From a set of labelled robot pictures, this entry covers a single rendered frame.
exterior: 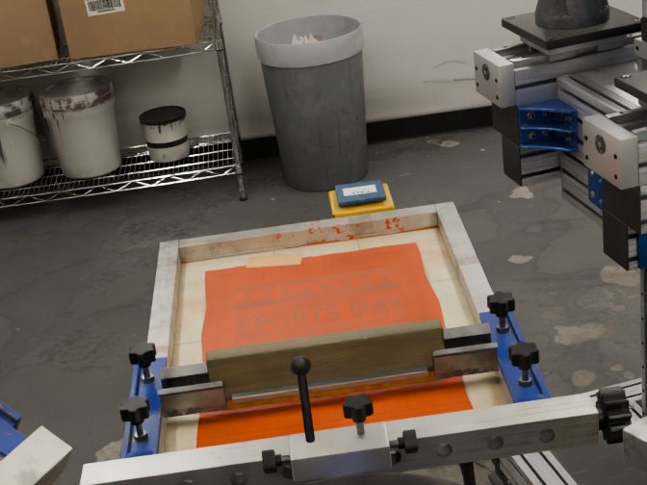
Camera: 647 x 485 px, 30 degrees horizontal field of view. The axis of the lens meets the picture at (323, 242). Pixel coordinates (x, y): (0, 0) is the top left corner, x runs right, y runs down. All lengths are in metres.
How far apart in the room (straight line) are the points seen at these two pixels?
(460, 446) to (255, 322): 0.61
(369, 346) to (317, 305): 0.34
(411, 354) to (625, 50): 1.00
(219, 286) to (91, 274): 2.51
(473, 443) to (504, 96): 1.03
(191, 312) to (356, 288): 0.30
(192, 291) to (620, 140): 0.82
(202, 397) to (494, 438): 0.45
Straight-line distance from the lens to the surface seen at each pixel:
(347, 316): 2.09
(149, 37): 4.95
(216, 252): 2.36
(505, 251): 4.45
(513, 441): 1.63
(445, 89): 5.58
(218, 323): 2.13
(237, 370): 1.82
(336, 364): 1.82
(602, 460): 2.97
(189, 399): 1.83
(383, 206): 2.50
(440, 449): 1.64
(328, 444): 1.54
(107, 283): 4.64
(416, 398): 1.84
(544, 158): 2.56
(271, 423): 1.83
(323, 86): 4.95
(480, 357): 1.83
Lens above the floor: 1.94
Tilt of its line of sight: 25 degrees down
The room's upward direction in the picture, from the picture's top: 8 degrees counter-clockwise
